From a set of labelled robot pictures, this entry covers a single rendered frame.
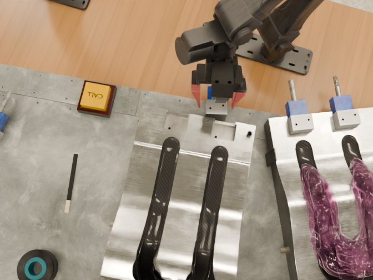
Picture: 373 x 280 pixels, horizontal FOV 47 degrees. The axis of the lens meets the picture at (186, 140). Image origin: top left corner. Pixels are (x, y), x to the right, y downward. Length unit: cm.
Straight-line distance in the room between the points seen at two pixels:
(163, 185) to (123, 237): 14
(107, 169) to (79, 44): 34
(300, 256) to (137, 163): 40
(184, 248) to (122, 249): 12
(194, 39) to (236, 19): 9
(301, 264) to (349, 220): 14
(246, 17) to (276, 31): 18
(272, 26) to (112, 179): 51
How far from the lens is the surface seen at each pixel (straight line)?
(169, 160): 94
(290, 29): 98
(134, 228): 89
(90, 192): 103
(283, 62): 113
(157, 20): 117
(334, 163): 102
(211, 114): 101
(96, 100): 105
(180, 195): 93
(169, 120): 98
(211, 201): 93
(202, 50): 86
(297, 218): 94
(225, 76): 87
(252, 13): 82
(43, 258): 101
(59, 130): 108
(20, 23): 123
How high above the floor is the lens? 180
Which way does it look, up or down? 75 degrees down
